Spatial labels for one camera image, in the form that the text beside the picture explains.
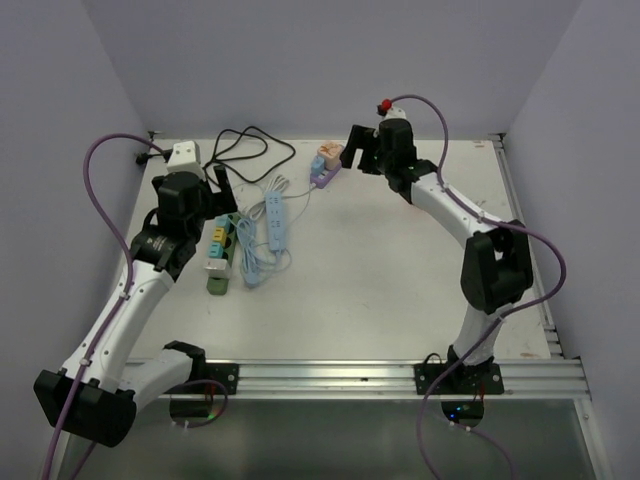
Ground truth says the blue USB charger plug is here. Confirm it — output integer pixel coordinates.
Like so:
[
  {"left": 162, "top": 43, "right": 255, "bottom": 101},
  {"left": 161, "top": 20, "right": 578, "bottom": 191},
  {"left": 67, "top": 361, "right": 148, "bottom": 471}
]
[{"left": 310, "top": 155, "right": 325, "bottom": 177}]

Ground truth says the white charger plug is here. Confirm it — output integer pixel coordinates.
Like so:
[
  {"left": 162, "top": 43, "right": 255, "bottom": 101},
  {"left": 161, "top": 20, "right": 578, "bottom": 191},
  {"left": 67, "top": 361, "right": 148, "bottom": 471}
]
[{"left": 204, "top": 258, "right": 232, "bottom": 280}]

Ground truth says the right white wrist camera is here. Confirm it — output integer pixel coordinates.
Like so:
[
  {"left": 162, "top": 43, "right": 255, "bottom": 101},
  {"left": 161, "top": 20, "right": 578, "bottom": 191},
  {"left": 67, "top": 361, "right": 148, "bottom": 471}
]
[{"left": 377, "top": 99, "right": 407, "bottom": 120}]

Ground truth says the teal charger plug upper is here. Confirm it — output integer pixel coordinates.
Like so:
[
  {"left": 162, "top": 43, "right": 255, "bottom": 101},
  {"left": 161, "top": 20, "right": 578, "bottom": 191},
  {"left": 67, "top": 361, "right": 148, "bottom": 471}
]
[{"left": 215, "top": 215, "right": 231, "bottom": 232}]

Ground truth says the green power strip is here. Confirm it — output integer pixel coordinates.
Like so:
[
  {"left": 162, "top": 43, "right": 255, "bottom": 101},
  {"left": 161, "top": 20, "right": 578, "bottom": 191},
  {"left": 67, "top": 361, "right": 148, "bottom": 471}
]
[{"left": 206, "top": 213, "right": 240, "bottom": 296}]

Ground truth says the blue power strip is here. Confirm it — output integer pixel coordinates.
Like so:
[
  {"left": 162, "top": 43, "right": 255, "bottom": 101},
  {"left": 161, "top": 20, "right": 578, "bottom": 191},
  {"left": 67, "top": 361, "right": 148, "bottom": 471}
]
[{"left": 264, "top": 191, "right": 287, "bottom": 253}]

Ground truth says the yellow charger plug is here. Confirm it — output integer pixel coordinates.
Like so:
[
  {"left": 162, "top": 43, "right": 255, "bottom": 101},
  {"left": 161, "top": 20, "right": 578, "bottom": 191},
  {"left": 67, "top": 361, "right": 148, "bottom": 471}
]
[{"left": 212, "top": 227, "right": 228, "bottom": 245}]

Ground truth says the white bundled cable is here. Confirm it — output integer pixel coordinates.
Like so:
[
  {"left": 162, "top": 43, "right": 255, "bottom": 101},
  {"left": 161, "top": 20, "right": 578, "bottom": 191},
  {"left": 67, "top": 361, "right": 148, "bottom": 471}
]
[{"left": 248, "top": 174, "right": 317, "bottom": 221}]

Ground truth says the teal charger plug lower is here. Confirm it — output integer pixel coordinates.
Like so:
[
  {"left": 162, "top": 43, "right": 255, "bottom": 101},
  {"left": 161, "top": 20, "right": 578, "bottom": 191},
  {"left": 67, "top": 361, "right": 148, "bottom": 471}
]
[{"left": 207, "top": 242, "right": 225, "bottom": 259}]

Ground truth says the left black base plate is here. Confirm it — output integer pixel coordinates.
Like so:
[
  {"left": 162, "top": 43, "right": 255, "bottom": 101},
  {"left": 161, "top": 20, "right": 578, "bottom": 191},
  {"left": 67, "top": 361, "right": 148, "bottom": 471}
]
[{"left": 165, "top": 362, "right": 240, "bottom": 395}]

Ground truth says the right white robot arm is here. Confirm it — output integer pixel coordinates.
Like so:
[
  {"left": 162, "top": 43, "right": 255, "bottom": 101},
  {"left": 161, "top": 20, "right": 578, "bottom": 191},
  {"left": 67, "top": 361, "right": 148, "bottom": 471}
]
[{"left": 340, "top": 118, "right": 533, "bottom": 394}]

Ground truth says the aluminium rail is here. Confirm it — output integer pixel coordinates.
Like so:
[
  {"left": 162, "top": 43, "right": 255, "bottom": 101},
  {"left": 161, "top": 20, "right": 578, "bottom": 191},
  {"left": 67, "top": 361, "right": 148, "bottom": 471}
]
[
  {"left": 59, "top": 357, "right": 594, "bottom": 401},
  {"left": 492, "top": 133, "right": 566, "bottom": 359}
]

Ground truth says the black power cable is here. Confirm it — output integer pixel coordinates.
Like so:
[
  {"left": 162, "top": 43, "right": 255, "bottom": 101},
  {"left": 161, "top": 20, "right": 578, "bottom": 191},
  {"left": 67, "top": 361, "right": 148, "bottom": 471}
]
[{"left": 133, "top": 126, "right": 296, "bottom": 185}]

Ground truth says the purple USB power strip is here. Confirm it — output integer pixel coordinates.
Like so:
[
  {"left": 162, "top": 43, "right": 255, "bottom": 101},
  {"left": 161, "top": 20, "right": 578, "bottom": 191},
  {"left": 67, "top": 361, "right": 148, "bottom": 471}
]
[{"left": 309, "top": 164, "right": 342, "bottom": 189}]

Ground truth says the teal charger plug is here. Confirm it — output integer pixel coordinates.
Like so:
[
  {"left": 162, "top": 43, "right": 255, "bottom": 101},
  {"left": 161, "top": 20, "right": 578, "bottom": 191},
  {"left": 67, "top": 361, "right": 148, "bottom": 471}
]
[
  {"left": 207, "top": 242, "right": 225, "bottom": 259},
  {"left": 215, "top": 215, "right": 231, "bottom": 232}
]

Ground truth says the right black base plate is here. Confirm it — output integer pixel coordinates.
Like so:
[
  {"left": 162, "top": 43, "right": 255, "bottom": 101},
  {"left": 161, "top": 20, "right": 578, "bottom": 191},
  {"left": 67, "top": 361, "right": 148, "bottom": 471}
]
[{"left": 413, "top": 347, "right": 505, "bottom": 395}]

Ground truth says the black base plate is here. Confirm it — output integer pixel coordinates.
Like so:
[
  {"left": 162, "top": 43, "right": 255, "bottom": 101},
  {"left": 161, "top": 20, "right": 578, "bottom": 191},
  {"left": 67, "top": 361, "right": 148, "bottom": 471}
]
[
  {"left": 165, "top": 362, "right": 240, "bottom": 395},
  {"left": 413, "top": 347, "right": 505, "bottom": 395}
]

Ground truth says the pink cube socket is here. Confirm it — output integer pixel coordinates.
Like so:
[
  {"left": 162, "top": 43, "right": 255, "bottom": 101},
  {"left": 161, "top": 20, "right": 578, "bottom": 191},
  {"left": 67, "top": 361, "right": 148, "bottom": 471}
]
[{"left": 317, "top": 141, "right": 343, "bottom": 171}]

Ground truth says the aluminium front rail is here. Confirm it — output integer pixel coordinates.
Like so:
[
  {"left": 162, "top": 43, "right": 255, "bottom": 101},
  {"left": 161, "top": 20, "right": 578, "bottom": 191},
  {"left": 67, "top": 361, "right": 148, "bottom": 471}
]
[{"left": 59, "top": 357, "right": 594, "bottom": 401}]

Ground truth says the light blue bundled cable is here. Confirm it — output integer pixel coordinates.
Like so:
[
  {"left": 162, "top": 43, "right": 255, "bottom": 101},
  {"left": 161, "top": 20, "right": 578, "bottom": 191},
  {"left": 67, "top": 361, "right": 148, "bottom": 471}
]
[{"left": 234, "top": 217, "right": 294, "bottom": 289}]

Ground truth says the aluminium right side rail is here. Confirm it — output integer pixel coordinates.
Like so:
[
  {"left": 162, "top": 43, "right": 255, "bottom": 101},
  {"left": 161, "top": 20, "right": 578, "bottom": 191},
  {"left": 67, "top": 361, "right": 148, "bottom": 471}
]
[{"left": 492, "top": 133, "right": 566, "bottom": 359}]

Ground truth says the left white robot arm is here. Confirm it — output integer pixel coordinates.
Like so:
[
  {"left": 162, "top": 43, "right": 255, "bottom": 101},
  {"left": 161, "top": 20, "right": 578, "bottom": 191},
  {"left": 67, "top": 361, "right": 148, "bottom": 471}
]
[{"left": 34, "top": 167, "right": 237, "bottom": 447}]

